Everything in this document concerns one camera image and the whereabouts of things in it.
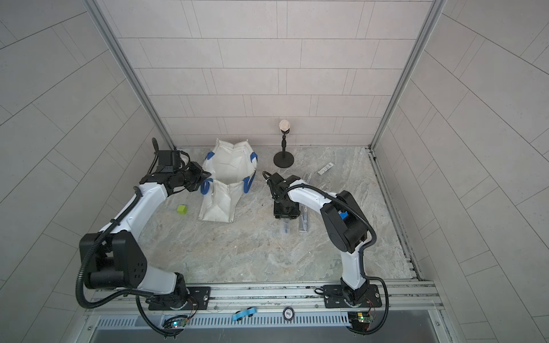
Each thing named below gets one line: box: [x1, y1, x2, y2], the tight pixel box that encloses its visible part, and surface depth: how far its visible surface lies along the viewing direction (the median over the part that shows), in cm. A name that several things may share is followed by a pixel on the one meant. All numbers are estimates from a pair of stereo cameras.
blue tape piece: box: [232, 307, 258, 321], surface depth 68 cm
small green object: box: [176, 205, 188, 215], surface depth 93 cm
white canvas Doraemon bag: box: [198, 138, 259, 223], surface depth 90 cm
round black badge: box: [282, 306, 295, 321], surface depth 70 cm
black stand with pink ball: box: [273, 119, 295, 168], surface depth 111 cm
